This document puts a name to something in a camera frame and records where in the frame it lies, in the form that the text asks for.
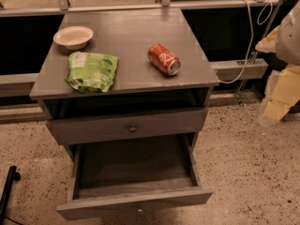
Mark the closed grey upper drawer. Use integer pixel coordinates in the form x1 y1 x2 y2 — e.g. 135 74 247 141
47 108 208 145

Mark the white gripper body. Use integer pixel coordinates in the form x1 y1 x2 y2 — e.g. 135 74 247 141
258 65 300 127

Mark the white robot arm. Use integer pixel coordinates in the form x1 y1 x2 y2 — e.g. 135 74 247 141
255 1 300 127

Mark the grey metal railing frame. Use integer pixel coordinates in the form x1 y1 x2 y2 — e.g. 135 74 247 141
0 0 292 106

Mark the red soda can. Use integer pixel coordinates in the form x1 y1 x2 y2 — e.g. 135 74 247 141
147 44 181 76

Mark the white paper bowl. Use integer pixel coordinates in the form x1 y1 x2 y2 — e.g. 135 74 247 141
53 26 94 51

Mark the open grey lower drawer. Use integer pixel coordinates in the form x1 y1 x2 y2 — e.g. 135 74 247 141
57 134 213 220

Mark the green rice chip bag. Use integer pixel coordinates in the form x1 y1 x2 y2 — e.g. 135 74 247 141
65 52 118 94

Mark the round brass drawer knob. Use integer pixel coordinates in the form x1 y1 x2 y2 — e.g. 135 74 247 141
128 125 137 133

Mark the black stand foot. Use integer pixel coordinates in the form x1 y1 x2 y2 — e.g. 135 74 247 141
0 166 21 225

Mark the grey wooden drawer cabinet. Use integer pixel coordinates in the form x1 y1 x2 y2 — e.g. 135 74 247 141
29 7 220 161

